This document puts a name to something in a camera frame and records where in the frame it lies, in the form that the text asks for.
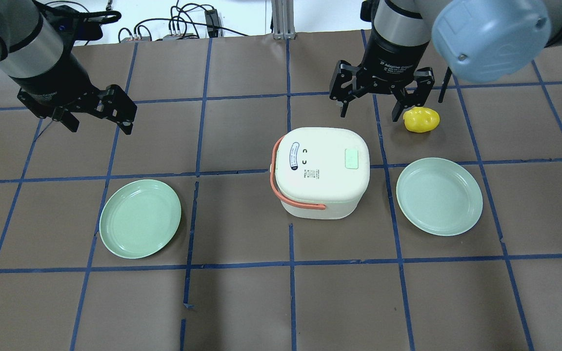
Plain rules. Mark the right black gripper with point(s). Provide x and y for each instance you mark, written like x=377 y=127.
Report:
x=394 y=60

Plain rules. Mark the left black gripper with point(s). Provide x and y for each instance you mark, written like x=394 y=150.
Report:
x=55 y=83

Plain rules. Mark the cream rice cooker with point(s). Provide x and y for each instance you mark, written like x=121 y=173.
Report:
x=320 y=172

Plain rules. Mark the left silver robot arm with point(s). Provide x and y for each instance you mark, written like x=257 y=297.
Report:
x=36 y=53

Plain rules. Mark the green plate near right arm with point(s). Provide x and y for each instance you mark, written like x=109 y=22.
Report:
x=439 y=196

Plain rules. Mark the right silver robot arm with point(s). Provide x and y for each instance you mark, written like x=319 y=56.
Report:
x=480 y=40

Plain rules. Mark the green plate near left arm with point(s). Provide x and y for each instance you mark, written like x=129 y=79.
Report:
x=140 y=219

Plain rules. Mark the yellow toy fruit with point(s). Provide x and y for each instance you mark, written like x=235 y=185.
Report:
x=421 y=119

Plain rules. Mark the brown paper table mat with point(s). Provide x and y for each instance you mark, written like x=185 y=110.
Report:
x=241 y=274

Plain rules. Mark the aluminium frame post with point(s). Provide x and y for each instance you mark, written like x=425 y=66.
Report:
x=283 y=19

